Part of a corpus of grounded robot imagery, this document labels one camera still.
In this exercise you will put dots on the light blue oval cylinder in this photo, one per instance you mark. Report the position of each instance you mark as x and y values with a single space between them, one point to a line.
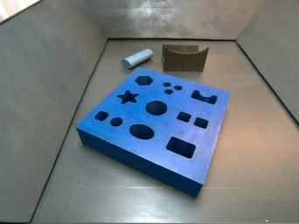
137 58

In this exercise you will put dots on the blue shape-sorter block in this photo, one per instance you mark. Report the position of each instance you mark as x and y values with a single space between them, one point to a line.
158 124

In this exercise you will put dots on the dark cradle fixture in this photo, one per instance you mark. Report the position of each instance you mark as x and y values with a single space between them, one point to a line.
185 58

